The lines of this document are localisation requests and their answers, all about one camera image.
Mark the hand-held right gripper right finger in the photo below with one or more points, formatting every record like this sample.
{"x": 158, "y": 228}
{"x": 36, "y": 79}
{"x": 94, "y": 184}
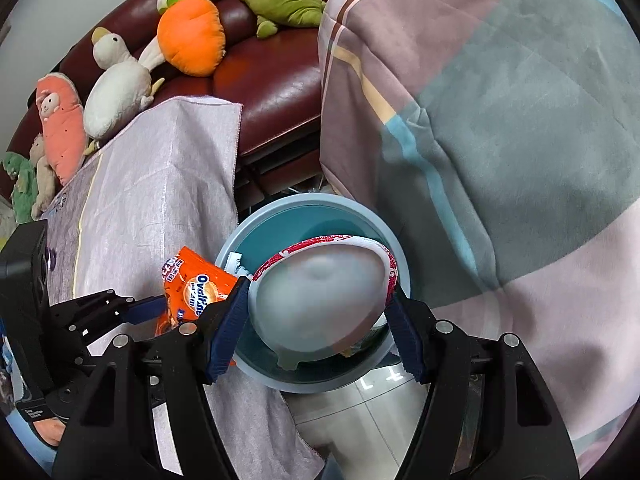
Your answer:
{"x": 405, "y": 340}

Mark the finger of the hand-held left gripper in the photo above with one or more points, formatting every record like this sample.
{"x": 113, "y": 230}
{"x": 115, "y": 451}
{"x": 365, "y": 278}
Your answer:
{"x": 142, "y": 310}

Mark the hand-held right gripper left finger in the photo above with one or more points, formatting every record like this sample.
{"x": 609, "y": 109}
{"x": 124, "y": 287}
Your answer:
{"x": 227, "y": 330}

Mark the orange snack wrapper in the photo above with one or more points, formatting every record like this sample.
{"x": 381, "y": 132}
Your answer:
{"x": 195, "y": 285}

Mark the teal round bin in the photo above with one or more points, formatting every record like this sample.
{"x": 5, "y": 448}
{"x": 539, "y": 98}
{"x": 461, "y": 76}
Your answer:
{"x": 320, "y": 215}

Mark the person's left hand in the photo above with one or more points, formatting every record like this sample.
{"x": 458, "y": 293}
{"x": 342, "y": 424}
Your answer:
{"x": 51, "y": 432}

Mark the white plastic scrap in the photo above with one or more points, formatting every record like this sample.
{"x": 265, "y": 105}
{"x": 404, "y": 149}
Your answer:
{"x": 237, "y": 262}

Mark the beige bear plush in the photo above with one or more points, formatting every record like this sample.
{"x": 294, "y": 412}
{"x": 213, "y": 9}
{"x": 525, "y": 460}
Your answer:
{"x": 42, "y": 180}

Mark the pink carrot plush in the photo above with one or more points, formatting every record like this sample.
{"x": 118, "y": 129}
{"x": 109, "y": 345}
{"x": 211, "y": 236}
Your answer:
{"x": 60, "y": 125}

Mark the white duck plush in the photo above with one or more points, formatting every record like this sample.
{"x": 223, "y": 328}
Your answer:
{"x": 117, "y": 95}

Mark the plaid pastel blanket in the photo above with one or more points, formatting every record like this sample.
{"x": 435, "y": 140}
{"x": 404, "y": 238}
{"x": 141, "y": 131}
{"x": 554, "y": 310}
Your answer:
{"x": 500, "y": 135}

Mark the dark red leather sofa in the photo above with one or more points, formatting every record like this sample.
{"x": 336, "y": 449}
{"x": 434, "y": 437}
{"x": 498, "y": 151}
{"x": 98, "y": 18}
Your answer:
{"x": 280, "y": 90}

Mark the orange carrot rabbit plush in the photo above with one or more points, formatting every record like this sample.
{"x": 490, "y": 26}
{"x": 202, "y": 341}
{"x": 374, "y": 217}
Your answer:
{"x": 190, "y": 35}

